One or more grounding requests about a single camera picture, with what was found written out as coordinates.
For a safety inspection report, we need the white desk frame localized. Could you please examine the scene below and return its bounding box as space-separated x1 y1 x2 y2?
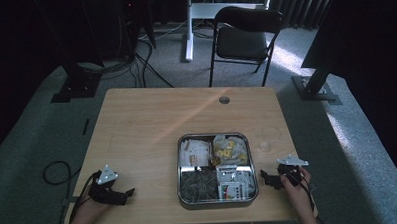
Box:
182 0 276 63

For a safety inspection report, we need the black stand with grey base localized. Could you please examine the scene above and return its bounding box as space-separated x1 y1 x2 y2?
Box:
291 62 343 108

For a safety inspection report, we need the bundle of floor cables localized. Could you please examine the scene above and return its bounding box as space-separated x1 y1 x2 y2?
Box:
76 34 176 92

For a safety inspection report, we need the black looped floor cable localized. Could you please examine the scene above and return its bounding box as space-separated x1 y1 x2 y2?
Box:
41 159 84 224

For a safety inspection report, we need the left hand-held gripper cable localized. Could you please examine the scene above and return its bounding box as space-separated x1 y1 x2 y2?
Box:
66 170 103 224

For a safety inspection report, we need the black folding chair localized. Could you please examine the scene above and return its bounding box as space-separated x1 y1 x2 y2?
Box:
206 4 287 90

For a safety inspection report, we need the grey curtain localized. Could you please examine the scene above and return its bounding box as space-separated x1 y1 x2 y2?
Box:
216 0 339 33

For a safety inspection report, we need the pile of white sachets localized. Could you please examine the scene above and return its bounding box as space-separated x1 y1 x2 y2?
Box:
179 138 212 169

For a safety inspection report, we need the person's right hand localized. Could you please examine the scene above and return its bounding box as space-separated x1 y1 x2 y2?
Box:
280 166 314 207

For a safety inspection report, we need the pile of white printed packets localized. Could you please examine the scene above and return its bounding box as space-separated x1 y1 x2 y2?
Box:
216 163 258 202

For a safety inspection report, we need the black strip on carpet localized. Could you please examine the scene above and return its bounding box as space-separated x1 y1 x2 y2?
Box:
81 118 92 137

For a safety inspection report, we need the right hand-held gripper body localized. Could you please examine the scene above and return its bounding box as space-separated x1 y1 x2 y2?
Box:
276 153 310 188

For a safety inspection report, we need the pile of yellow-tag tea bags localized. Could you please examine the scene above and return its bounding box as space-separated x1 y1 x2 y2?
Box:
212 133 250 167

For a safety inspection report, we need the black stand with flat base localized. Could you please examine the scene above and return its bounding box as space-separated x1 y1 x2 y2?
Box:
31 0 108 105

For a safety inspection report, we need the clear lid with gold knob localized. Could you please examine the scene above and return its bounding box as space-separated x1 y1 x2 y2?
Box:
176 131 260 206

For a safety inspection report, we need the pile of dark tea bags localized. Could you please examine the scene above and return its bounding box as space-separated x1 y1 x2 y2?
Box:
179 167 220 204

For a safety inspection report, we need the clear glass cup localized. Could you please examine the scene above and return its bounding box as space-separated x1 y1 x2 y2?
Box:
258 138 278 155

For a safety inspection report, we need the right hand-held gripper cable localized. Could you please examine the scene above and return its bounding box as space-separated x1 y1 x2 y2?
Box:
290 172 328 224

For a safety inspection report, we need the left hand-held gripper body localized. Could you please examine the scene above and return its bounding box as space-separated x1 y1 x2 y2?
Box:
86 164 129 208

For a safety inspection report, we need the dark four-compartment box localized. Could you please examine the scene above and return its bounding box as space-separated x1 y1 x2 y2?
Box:
175 131 261 211

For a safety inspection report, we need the hand-held gripper cable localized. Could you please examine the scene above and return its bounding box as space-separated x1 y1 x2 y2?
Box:
66 170 103 224
290 172 328 224

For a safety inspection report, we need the person's left hand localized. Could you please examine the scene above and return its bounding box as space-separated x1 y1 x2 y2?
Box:
75 197 107 224

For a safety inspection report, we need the black equipment tower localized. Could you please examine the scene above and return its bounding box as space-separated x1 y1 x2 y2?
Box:
115 0 158 60

